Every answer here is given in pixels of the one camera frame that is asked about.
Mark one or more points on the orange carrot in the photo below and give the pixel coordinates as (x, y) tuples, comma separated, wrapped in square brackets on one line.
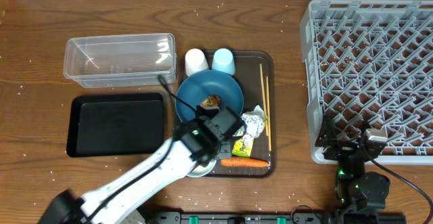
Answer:
[(244, 162)]

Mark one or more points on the wooden chopstick left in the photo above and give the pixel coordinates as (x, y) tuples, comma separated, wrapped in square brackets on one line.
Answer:
[(263, 99)]

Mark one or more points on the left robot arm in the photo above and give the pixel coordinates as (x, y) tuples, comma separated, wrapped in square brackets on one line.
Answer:
[(193, 143)]

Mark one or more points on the black waste tray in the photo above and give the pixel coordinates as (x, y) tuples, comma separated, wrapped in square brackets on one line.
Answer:
[(116, 124)]

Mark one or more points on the light blue plastic cup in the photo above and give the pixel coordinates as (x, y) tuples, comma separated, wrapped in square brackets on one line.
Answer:
[(223, 61)]

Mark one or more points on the wooden chopstick right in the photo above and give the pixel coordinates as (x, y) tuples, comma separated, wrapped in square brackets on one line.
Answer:
[(268, 114)]

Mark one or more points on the wooden chopstick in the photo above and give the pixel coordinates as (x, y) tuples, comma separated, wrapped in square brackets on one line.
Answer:
[(263, 99), (268, 114)]

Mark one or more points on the grey dishwasher rack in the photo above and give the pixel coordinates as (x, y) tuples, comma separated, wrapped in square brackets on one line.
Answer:
[(371, 61)]

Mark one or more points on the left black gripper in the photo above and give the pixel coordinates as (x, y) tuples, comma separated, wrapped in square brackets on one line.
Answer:
[(228, 153)]

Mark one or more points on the clear plastic bin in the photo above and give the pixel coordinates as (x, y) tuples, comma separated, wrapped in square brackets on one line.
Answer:
[(121, 60)]

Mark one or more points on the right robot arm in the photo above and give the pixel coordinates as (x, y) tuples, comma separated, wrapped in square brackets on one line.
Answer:
[(363, 194)]

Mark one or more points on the dark blue plate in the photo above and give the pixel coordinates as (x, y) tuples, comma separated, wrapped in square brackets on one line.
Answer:
[(197, 87)]

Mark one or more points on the dark brown serving tray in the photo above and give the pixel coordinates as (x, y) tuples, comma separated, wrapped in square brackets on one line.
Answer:
[(247, 75)]

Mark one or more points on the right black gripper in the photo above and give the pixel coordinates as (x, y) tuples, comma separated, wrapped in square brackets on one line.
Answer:
[(342, 147)]

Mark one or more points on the dried brown mushroom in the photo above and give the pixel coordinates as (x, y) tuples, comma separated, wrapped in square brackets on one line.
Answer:
[(211, 101)]

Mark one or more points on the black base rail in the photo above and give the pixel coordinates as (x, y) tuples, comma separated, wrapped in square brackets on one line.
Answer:
[(201, 218)]

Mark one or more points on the white plastic cup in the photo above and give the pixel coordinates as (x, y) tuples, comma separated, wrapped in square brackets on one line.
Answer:
[(195, 61)]

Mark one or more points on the light blue bowl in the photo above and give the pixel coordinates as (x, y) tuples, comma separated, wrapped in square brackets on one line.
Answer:
[(200, 171)]

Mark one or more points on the foil snack wrapper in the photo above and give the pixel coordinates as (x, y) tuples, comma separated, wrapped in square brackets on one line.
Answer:
[(254, 125)]

